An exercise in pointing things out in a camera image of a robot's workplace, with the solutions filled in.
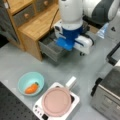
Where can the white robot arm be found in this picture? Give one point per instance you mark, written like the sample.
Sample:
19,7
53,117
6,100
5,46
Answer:
101,11

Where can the blue and white gripper body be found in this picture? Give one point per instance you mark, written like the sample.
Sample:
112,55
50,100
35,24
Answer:
70,36

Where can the grey drawer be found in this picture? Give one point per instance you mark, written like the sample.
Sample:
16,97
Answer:
49,47

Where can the silver toaster oven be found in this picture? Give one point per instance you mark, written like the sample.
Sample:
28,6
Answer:
106,97

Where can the white induction cooker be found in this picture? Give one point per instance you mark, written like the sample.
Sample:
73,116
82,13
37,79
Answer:
41,115

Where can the orange toy carrot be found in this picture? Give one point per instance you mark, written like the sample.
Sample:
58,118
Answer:
32,89

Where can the black monitor stand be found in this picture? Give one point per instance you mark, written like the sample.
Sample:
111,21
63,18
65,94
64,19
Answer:
111,55

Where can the pink pan with lid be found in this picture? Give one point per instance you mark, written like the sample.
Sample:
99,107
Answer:
57,101

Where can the black perforated board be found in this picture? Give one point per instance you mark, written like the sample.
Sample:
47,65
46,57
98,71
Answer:
11,108

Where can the wooden drawer cabinet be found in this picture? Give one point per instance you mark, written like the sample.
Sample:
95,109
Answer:
25,22

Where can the teal bowl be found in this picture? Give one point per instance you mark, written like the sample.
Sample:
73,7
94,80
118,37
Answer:
28,79

